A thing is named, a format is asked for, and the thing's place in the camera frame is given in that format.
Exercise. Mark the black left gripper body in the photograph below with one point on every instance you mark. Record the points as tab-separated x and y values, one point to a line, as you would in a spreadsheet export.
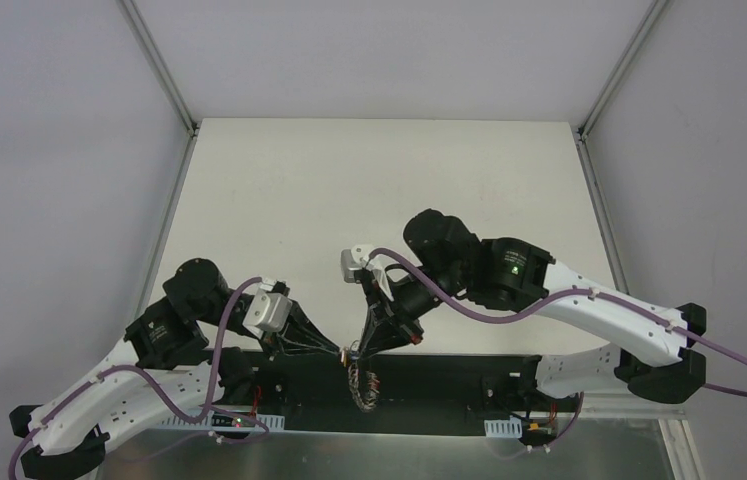
281	288

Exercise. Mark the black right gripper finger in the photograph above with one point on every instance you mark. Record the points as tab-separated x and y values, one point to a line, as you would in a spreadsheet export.
403	333
374	335

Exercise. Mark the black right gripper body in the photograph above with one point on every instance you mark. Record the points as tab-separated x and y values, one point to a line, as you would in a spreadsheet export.
390	310

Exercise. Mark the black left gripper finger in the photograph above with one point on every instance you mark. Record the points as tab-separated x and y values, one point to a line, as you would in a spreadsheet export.
299	327
278	345

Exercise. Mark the large steel keyring plate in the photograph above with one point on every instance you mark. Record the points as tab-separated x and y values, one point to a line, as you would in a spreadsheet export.
363	385

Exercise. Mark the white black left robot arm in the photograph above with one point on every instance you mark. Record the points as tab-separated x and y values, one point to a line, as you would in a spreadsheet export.
171	361

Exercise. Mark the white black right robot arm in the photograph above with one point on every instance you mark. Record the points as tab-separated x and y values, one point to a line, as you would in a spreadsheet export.
646	348

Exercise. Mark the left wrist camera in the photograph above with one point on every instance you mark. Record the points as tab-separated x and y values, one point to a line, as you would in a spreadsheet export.
269	309

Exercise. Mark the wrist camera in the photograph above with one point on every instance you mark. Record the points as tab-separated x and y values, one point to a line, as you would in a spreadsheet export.
269	309
358	259

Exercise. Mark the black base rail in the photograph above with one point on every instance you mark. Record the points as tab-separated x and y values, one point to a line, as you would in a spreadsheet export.
441	395

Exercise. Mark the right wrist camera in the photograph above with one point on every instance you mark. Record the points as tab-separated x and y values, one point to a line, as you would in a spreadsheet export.
358	259

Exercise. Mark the metal base plate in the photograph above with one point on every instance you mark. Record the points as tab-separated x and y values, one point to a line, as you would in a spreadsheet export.
593	449

